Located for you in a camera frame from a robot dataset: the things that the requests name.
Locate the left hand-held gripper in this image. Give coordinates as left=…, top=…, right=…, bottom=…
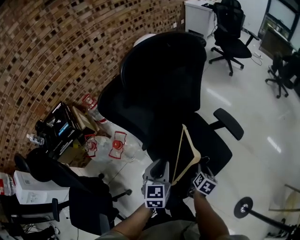
left=141, top=159, right=172, bottom=210

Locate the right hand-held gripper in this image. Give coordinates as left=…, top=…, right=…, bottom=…
left=192, top=163, right=218, bottom=196

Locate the wooden clothes hanger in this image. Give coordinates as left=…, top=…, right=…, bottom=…
left=172, top=123, right=202, bottom=186

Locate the black coat stand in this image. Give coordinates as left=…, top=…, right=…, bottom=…
left=233, top=196, right=300, bottom=237

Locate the person's right forearm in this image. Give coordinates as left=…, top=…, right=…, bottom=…
left=193, top=192, right=231, bottom=240

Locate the person's left forearm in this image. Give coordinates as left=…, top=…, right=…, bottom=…
left=112, top=206, right=156, bottom=240

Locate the person's olive clothing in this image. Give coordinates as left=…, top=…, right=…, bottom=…
left=93, top=219, right=250, bottom=240

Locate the black office chair with armrests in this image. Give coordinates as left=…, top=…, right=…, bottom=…
left=14, top=147, right=133, bottom=236
left=208, top=0, right=261, bottom=77

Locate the translucent framed panel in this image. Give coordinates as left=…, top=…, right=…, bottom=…
left=269, top=183, right=300, bottom=212

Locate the brown cardboard box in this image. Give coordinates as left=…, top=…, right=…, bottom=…
left=71, top=106, right=102, bottom=139

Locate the large black mesh office chair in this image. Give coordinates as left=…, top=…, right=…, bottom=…
left=97, top=31, right=245, bottom=220

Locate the black printed carton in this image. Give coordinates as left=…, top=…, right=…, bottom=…
left=35, top=101, right=83, bottom=160

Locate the white carton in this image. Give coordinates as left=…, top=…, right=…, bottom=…
left=13, top=170, right=71, bottom=205

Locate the small clear water bottle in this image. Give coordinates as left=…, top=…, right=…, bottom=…
left=26, top=133, right=45, bottom=146

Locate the small black office chair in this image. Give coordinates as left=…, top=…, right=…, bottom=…
left=264, top=51, right=300, bottom=99

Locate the red-label plastic bottle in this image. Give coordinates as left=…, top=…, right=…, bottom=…
left=0, top=172, right=16, bottom=196

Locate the dark low cabinet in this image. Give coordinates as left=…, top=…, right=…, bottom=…
left=258, top=14, right=296, bottom=55

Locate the white desk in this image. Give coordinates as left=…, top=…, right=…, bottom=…
left=184, top=0, right=221, bottom=39

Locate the black-framed monitor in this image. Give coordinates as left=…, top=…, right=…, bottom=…
left=266, top=0, right=300, bottom=31

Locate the large clear red-handled water bottle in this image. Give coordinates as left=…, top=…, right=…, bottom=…
left=81, top=93, right=109, bottom=125
left=107, top=130, right=146, bottom=163
left=84, top=135, right=113, bottom=163

